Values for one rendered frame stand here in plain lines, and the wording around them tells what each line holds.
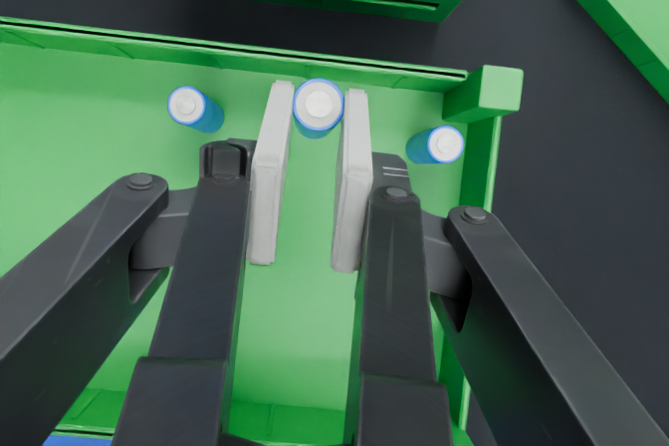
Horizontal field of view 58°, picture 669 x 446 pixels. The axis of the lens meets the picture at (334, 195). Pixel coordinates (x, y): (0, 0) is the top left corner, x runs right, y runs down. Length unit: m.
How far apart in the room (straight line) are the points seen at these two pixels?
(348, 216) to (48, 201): 0.25
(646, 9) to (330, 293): 0.64
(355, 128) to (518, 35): 0.65
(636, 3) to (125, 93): 0.67
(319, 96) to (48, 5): 0.66
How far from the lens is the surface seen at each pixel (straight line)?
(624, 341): 0.89
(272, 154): 0.15
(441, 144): 0.29
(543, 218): 0.81
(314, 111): 0.21
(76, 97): 0.38
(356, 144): 0.16
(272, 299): 0.36
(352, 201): 0.15
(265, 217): 0.15
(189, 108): 0.29
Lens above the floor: 0.75
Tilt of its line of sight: 87 degrees down
